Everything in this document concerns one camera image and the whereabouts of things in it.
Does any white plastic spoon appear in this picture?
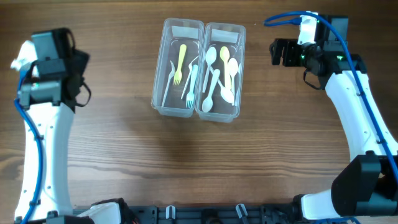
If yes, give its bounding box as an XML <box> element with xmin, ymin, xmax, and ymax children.
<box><xmin>202</xmin><ymin>69</ymin><xmax>221</xmax><ymax>113</ymax></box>
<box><xmin>202</xmin><ymin>47</ymin><xmax>216</xmax><ymax>93</ymax></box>
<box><xmin>210</xmin><ymin>67</ymin><xmax>234</xmax><ymax>104</ymax></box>
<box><xmin>228</xmin><ymin>58</ymin><xmax>239</xmax><ymax>106</ymax></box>

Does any yellow plastic spoon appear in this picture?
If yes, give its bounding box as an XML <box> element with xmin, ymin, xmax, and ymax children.
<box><xmin>220</xmin><ymin>46</ymin><xmax>231</xmax><ymax>90</ymax></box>

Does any white fork diagonal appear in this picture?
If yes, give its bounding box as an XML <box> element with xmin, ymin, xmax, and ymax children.
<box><xmin>161</xmin><ymin>61</ymin><xmax>175</xmax><ymax>107</ymax></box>

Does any yellow plastic fork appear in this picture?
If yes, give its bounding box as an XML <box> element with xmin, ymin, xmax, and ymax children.
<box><xmin>174</xmin><ymin>44</ymin><xmax>187</xmax><ymax>85</ymax></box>

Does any white fork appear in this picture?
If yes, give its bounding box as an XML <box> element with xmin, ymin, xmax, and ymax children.
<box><xmin>186</xmin><ymin>65</ymin><xmax>198</xmax><ymax>108</ymax></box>
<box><xmin>180</xmin><ymin>56</ymin><xmax>199</xmax><ymax>100</ymax></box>

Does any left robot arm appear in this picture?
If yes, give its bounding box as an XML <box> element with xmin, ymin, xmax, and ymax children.
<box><xmin>11</xmin><ymin>27</ymin><xmax>138</xmax><ymax>223</ymax></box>

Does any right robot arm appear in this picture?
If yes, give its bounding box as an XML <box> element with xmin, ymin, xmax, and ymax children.
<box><xmin>264</xmin><ymin>11</ymin><xmax>397</xmax><ymax>223</ymax></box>

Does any right clear plastic container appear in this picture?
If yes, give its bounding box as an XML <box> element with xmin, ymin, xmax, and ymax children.
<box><xmin>195</xmin><ymin>22</ymin><xmax>246</xmax><ymax>123</ymax></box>

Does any clear plastic container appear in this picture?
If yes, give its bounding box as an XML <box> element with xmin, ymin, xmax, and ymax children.
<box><xmin>195</xmin><ymin>22</ymin><xmax>246</xmax><ymax>123</ymax></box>
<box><xmin>151</xmin><ymin>18</ymin><xmax>204</xmax><ymax>118</ymax></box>

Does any left clear plastic container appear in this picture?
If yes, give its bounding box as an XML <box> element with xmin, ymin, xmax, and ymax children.
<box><xmin>151</xmin><ymin>18</ymin><xmax>204</xmax><ymax>118</ymax></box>

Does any right blue cable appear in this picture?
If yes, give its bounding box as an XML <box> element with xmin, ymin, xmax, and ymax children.
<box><xmin>263</xmin><ymin>11</ymin><xmax>398</xmax><ymax>224</ymax></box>

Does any blue cable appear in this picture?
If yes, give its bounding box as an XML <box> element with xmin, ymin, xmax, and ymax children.
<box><xmin>12</xmin><ymin>62</ymin><xmax>44</xmax><ymax>224</ymax></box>
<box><xmin>263</xmin><ymin>11</ymin><xmax>398</xmax><ymax>224</ymax></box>

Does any left blue cable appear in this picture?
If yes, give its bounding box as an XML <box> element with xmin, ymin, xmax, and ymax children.
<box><xmin>12</xmin><ymin>62</ymin><xmax>44</xmax><ymax>224</ymax></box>

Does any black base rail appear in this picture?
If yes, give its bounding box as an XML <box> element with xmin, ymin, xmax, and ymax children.
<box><xmin>129</xmin><ymin>203</ymin><xmax>309</xmax><ymax>224</ymax></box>

